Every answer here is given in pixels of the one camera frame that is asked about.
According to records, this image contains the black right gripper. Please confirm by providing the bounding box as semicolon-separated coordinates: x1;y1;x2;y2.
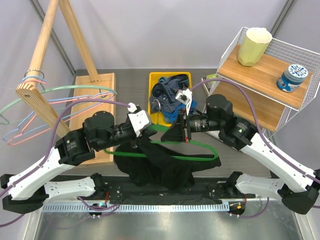
161;107;223;143

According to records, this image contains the dark green hanger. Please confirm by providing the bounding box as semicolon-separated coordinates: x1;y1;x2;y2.
103;98;221;165

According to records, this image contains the black tank top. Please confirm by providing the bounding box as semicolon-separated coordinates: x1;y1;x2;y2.
113;137;222;190

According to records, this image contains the dark navy tank top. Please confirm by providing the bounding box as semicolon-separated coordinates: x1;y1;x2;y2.
149;74;190;113

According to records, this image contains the pink wire hanger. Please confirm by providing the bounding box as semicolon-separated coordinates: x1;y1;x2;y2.
6;76;117;146

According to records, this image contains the mint green hanger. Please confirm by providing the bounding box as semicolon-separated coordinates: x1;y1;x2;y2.
0;85;118;125

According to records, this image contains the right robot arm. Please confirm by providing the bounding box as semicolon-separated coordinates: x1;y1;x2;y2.
161;94;320;215

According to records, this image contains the yellow plastic tray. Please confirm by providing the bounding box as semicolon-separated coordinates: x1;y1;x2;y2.
147;71;193;127

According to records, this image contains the wooden clothes rack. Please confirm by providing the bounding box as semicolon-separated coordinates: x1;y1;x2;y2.
15;0;118;169

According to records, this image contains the green box on shelf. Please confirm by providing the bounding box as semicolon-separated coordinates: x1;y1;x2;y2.
201;73;220;95

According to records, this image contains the pale green mug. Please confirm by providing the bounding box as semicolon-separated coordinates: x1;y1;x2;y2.
237;27;273;67

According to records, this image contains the blue lidded jar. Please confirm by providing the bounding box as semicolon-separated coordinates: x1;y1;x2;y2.
276;64;309;93

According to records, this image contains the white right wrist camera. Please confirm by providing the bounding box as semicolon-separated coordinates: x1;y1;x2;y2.
175;88;193;116

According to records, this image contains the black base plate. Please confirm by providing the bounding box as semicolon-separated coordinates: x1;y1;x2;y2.
77;174;257;204

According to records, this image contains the slotted metal rail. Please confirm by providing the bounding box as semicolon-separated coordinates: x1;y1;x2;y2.
42;201;230;213

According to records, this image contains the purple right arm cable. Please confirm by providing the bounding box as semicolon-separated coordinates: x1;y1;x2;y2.
189;77;320;219

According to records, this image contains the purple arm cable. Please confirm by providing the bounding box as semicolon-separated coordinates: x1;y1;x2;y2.
189;77;320;219
0;98;131;226

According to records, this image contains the white wire wooden shelf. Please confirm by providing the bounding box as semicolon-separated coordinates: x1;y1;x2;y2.
216;27;320;138

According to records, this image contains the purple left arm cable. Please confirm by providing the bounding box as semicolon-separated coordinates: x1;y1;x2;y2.
0;98;131;226

